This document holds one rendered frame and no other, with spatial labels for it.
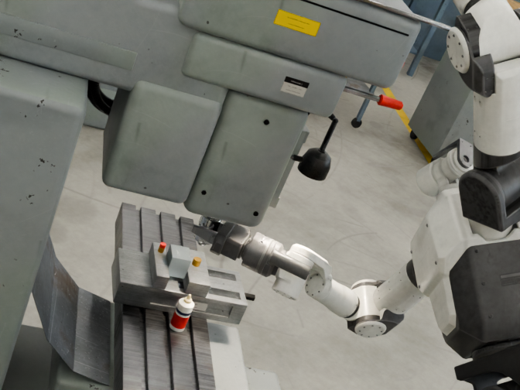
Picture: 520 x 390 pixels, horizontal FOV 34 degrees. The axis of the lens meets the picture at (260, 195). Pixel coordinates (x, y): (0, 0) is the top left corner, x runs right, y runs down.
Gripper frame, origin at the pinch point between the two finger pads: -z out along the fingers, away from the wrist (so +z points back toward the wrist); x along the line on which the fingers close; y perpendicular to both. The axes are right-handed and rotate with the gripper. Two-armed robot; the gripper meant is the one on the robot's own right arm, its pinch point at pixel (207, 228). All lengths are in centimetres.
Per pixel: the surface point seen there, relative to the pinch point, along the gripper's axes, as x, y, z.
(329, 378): -139, 124, 55
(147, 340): 7.7, 31.8, -2.6
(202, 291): -9.0, 23.0, 3.4
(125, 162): 21.6, -18.4, -17.9
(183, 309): -0.2, 24.5, 1.9
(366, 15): 8, -63, 15
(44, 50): 30, -37, -38
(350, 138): -419, 124, 13
